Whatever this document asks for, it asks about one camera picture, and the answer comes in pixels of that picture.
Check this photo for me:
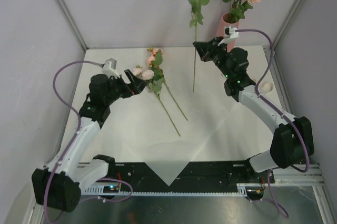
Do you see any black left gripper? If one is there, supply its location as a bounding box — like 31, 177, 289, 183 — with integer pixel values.
104, 70, 147, 105

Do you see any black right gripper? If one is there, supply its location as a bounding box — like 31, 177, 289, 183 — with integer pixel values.
193, 37, 232, 80

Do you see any white wrapping paper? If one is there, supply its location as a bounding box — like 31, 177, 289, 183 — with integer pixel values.
76, 71, 237, 186

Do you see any cream printed ribbon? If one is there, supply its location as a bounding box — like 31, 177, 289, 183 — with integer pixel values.
259, 81, 274, 94

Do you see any pink flower bouquet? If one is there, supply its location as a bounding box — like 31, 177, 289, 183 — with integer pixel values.
146, 47, 188, 121

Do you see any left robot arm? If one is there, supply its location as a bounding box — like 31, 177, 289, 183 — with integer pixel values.
32, 70, 147, 212

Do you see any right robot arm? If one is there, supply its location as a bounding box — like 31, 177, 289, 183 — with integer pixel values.
193, 37, 314, 182

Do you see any pink tall vase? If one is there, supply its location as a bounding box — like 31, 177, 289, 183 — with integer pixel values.
218, 13, 239, 52

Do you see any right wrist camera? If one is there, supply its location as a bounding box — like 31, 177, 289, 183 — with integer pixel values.
218, 26, 239, 46

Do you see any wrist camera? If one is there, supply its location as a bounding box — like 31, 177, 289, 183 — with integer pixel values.
102, 59, 120, 78
218, 26, 239, 46

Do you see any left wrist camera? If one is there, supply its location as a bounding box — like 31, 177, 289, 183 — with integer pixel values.
102, 59, 120, 78

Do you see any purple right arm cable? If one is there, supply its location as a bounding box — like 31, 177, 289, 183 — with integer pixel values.
235, 28, 310, 173

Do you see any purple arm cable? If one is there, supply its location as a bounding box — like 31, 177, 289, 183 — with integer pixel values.
43, 60, 105, 223
235, 28, 310, 173

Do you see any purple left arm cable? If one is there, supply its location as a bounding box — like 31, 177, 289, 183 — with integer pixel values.
43, 60, 105, 223

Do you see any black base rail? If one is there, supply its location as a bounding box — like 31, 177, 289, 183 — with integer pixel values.
105, 160, 274, 196

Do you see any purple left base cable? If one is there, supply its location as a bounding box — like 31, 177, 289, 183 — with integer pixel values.
97, 179, 136, 203

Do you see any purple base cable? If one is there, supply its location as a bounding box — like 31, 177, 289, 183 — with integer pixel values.
250, 171, 290, 219
97, 179, 136, 203

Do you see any right aluminium frame post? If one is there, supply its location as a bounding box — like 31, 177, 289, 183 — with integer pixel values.
273, 0, 304, 50

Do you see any aluminium frame post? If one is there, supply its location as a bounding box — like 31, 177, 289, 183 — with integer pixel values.
54, 0, 88, 52
273, 0, 304, 50

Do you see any left aluminium frame post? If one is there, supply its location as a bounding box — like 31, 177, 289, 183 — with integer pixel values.
54, 0, 88, 52

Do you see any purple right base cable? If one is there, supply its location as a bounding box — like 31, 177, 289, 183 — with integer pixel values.
250, 171, 290, 219

